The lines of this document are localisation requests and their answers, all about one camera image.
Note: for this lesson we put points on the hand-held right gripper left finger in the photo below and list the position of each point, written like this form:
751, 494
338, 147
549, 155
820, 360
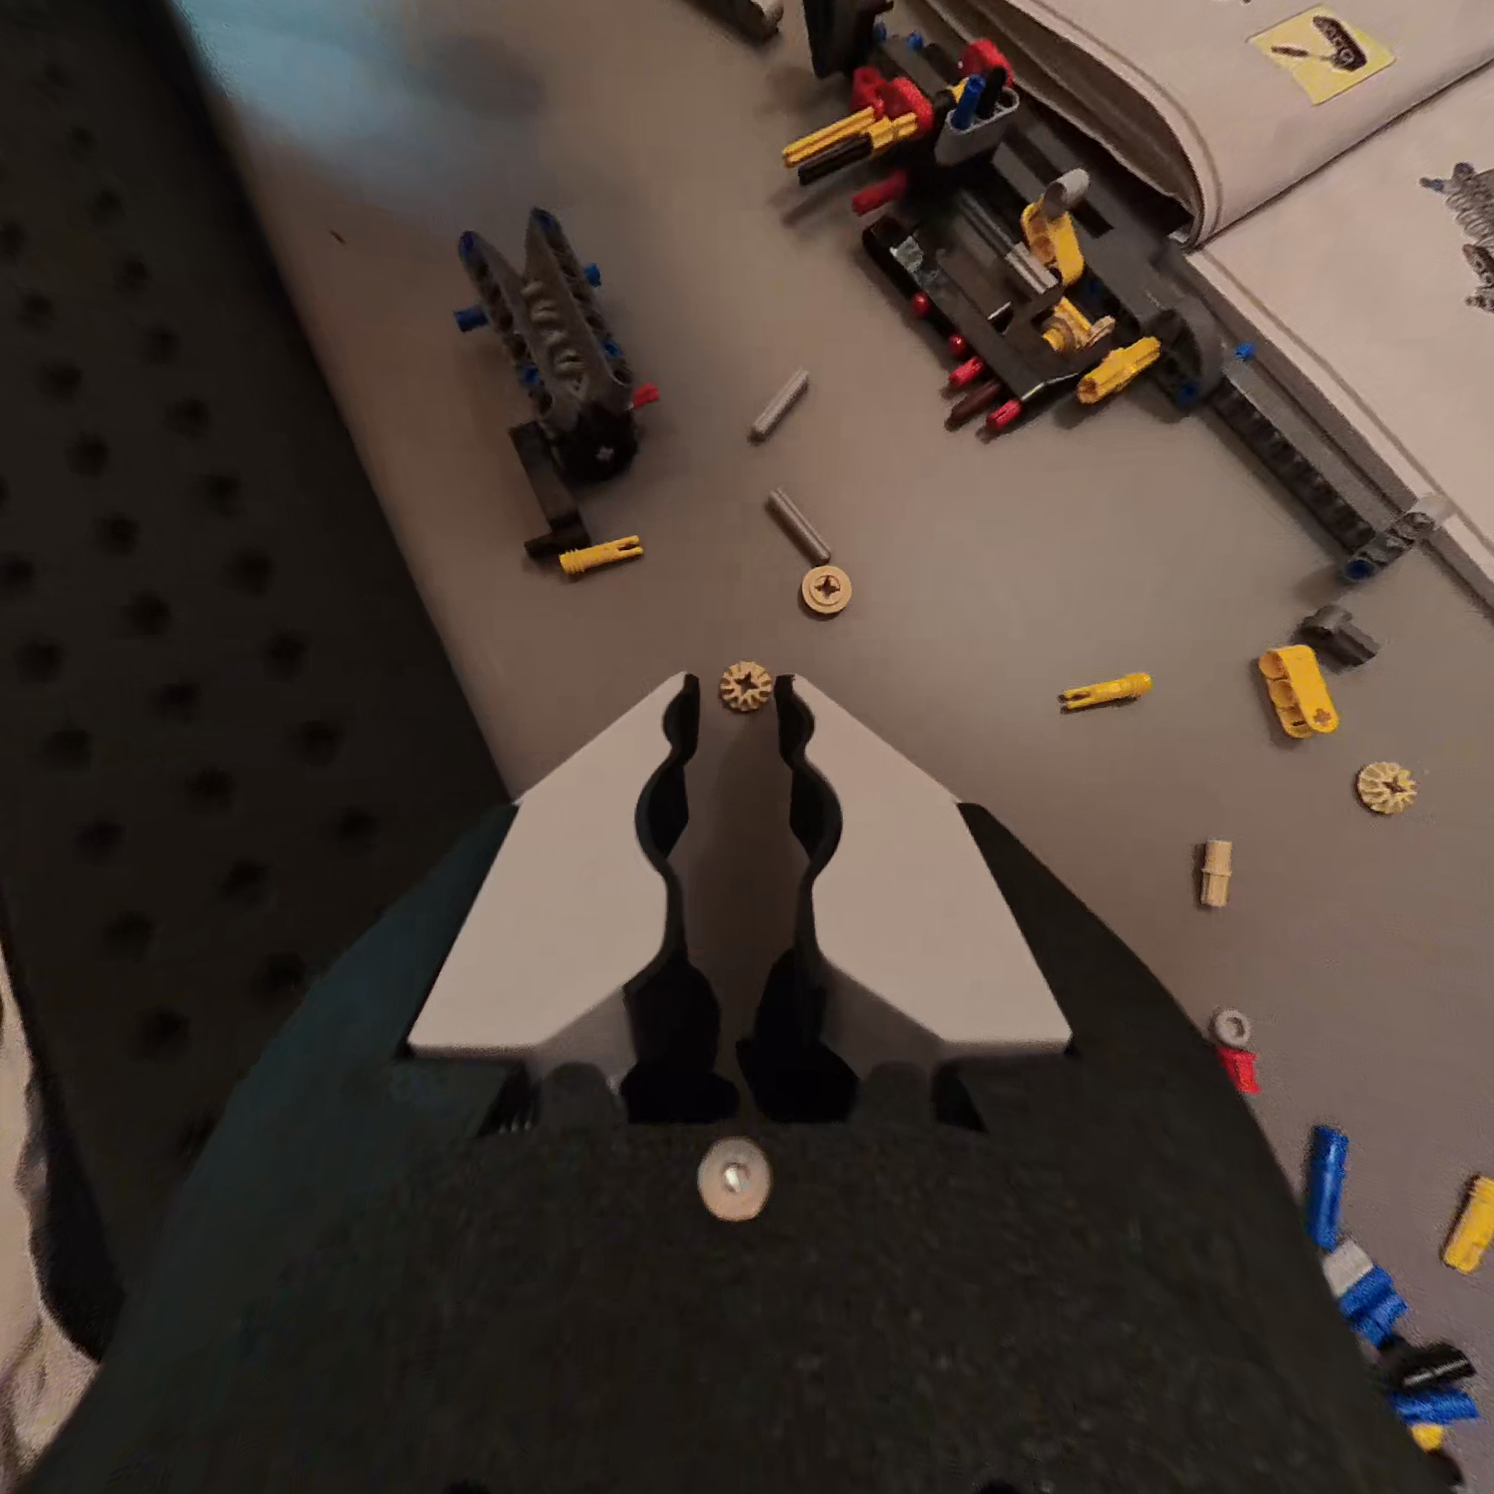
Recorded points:
549, 922

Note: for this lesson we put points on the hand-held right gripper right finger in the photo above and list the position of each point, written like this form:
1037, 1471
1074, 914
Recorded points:
935, 922

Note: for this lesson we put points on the tan lego bevel gear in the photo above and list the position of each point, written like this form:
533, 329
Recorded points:
1387, 788
744, 686

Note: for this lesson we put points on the tan lego bushing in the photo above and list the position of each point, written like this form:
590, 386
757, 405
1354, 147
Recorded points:
827, 590

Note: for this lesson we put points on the tan lego pin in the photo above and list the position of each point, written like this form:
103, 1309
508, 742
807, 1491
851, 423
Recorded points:
1217, 874

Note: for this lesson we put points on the grey lego axle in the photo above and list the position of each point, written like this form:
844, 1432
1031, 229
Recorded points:
799, 527
779, 405

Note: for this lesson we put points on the yellow lego connector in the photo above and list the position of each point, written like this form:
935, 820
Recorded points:
1298, 692

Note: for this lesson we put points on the dark grey lego connector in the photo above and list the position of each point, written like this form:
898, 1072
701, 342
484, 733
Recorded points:
1341, 636

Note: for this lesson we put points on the pile of small lego pins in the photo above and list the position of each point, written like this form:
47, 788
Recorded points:
1367, 1296

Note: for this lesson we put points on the lego engine subassembly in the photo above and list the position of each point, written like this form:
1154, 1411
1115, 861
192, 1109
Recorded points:
560, 338

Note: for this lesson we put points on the lego chassis assembly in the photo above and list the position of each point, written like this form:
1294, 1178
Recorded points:
1027, 269

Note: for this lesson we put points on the lego instruction booklet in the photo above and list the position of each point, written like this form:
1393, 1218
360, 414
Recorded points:
1343, 175

